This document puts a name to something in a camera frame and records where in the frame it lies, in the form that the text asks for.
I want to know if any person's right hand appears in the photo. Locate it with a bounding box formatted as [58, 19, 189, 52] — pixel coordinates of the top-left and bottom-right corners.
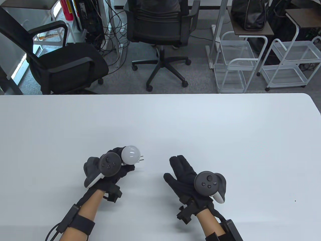
[164, 155, 215, 214]

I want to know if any person's left hand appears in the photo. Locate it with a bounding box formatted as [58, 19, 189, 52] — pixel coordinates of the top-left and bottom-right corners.
[93, 147, 137, 194]

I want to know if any white light bulb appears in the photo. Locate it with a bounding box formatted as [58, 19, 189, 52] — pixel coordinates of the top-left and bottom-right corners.
[121, 146, 141, 165]

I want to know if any person's right forearm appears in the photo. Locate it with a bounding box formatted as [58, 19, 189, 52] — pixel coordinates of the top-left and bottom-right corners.
[196, 209, 226, 241]

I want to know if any person's left forearm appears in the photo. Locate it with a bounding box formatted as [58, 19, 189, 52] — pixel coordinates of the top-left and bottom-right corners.
[59, 188, 105, 241]

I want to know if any grey and white right controller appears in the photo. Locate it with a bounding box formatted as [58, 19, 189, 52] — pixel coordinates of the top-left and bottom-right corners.
[194, 171, 227, 204]

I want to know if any black mesh office chair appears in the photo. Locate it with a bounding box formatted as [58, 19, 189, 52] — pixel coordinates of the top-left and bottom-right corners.
[0, 7, 110, 95]

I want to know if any black ribbed office chair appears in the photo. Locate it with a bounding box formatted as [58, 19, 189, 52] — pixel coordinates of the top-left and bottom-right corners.
[123, 0, 201, 92]

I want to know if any white metal stand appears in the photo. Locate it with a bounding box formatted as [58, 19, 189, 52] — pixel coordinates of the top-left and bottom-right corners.
[205, 0, 228, 70]

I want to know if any white desk leg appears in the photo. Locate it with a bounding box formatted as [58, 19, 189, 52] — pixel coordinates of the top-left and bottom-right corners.
[102, 0, 121, 67]

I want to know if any black computer tower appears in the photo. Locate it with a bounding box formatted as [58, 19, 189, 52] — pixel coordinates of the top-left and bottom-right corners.
[78, 0, 106, 43]

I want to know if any white shelf rack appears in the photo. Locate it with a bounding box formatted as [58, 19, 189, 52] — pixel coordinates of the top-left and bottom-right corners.
[32, 20, 76, 48]

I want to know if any brown side table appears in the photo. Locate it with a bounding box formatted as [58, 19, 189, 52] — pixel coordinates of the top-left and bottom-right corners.
[285, 9, 321, 43]
[227, 6, 274, 38]

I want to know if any red fire extinguisher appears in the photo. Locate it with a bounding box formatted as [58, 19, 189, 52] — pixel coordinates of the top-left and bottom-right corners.
[59, 0, 74, 21]

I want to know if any black bag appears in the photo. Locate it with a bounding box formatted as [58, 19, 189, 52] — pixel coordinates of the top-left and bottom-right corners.
[230, 0, 269, 31]

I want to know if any dark desk top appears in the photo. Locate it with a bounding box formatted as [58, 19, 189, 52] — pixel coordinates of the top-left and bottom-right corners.
[0, 0, 59, 10]

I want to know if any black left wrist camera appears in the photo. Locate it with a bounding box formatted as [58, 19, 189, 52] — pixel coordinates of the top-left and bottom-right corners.
[103, 184, 123, 203]

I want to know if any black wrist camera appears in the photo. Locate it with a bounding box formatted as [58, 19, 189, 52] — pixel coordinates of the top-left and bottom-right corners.
[176, 196, 199, 225]
[103, 184, 123, 203]

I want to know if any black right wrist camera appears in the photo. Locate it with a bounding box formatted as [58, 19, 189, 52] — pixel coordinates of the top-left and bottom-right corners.
[176, 196, 199, 225]

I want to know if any black left arm strap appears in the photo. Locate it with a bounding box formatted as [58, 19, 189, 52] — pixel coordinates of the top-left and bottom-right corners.
[71, 213, 96, 236]

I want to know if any black arm strap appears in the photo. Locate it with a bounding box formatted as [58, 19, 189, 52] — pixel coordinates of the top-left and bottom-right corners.
[205, 232, 226, 241]
[71, 213, 96, 236]

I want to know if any black right arm strap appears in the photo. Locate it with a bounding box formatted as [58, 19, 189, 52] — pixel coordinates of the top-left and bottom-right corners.
[205, 232, 226, 241]

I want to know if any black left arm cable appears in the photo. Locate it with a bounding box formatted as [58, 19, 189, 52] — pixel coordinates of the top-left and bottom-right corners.
[45, 223, 62, 241]

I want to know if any tangle of black cables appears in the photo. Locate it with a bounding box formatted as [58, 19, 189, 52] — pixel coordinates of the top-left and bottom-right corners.
[100, 0, 132, 69]

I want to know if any white wire trolley cart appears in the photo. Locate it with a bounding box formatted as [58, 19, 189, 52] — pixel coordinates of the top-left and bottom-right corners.
[257, 36, 321, 91]
[213, 31, 268, 94]

